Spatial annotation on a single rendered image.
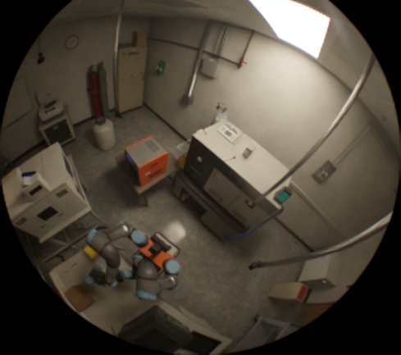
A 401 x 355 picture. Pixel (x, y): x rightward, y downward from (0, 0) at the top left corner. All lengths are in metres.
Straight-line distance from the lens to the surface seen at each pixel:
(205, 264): 2.51
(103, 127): 3.02
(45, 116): 3.62
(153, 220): 2.47
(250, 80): 2.28
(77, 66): 3.96
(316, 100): 2.14
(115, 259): 0.91
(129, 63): 3.91
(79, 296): 1.63
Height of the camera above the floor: 2.39
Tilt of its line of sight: 45 degrees down
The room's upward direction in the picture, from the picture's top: 22 degrees clockwise
